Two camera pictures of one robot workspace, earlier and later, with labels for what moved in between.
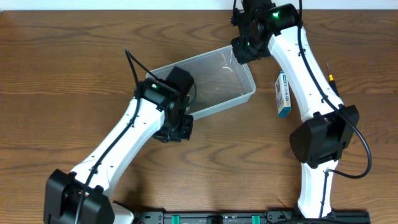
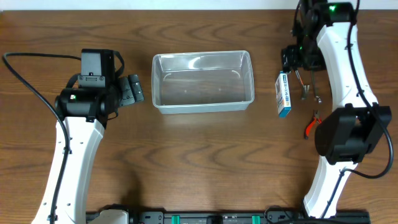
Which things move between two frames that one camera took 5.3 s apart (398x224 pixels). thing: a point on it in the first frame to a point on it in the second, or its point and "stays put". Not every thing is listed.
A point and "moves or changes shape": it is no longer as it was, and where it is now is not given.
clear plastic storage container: x=219 y=79 moves or changes shape
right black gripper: x=241 y=55 to x=290 y=60
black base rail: x=272 y=216 stays put
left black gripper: x=184 y=134 to x=126 y=97
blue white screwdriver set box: x=283 y=96 stays put
